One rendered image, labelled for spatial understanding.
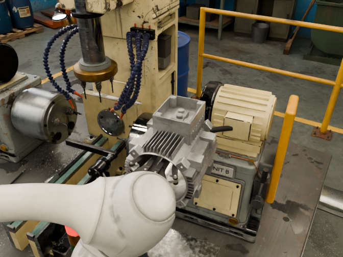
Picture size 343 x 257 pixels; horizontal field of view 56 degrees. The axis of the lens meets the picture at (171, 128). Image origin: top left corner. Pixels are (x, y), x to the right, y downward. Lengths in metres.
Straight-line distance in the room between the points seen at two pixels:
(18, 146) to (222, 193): 1.06
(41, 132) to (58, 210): 1.08
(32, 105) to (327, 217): 2.13
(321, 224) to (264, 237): 1.29
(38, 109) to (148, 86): 0.50
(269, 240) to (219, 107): 0.58
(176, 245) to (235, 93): 0.55
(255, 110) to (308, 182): 0.68
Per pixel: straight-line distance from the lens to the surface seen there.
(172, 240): 1.18
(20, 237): 1.38
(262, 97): 1.09
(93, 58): 1.34
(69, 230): 0.97
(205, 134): 0.86
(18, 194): 0.52
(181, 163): 0.74
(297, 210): 1.52
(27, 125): 1.60
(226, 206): 1.24
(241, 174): 1.14
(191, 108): 0.89
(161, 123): 0.80
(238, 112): 1.07
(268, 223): 1.44
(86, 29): 1.30
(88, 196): 0.49
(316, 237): 2.54
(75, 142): 1.46
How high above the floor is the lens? 1.87
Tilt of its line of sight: 34 degrees down
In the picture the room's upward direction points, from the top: straight up
